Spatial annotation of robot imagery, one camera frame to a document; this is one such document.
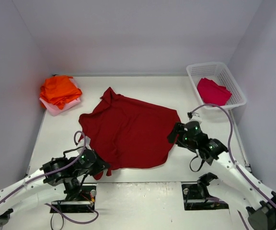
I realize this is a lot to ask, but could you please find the dark red t shirt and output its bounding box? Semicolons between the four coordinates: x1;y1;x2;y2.
79;88;180;180

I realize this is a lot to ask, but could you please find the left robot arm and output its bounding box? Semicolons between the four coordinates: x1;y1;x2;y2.
0;149;110;227

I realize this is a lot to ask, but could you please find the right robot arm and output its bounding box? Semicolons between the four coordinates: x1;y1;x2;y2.
167;121;276;230

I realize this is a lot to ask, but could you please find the red t shirt in basket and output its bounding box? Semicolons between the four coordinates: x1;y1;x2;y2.
197;78;232;106

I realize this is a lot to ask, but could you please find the pink folded t shirt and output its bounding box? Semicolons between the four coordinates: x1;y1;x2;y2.
39;79;82;117

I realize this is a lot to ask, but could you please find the white plastic basket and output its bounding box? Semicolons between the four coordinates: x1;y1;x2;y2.
186;62;247;110

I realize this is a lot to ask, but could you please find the orange folded t shirt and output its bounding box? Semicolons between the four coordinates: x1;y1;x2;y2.
39;75;82;110

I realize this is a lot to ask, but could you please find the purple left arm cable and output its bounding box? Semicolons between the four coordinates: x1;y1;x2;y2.
0;130;99;225

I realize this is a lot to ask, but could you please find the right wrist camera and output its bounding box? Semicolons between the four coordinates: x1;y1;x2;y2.
187;112;202;124

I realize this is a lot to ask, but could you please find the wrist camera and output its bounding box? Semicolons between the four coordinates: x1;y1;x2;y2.
85;136;91;149
187;112;202;124

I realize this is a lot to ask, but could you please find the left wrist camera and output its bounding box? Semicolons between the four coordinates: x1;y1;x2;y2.
85;136;91;149

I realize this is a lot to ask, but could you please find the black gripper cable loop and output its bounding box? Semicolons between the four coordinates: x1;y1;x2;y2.
189;153;206;173

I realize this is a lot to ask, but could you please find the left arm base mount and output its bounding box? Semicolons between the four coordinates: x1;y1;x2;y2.
51;184;97;214

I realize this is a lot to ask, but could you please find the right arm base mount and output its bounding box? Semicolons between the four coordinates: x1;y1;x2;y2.
181;173;229;211

